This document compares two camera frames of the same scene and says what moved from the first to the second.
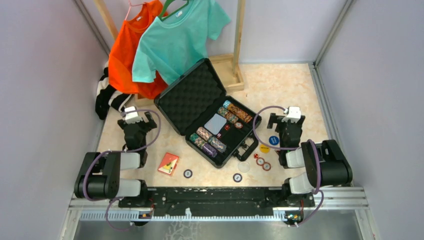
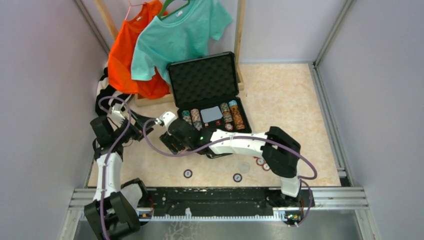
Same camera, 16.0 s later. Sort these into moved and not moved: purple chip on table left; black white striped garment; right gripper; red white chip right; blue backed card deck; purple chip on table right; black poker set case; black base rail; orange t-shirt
Moved: right gripper; blue backed card deck; black poker set case
Not moved: purple chip on table left; red white chip right; orange t-shirt; purple chip on table right; black white striped garment; black base rail
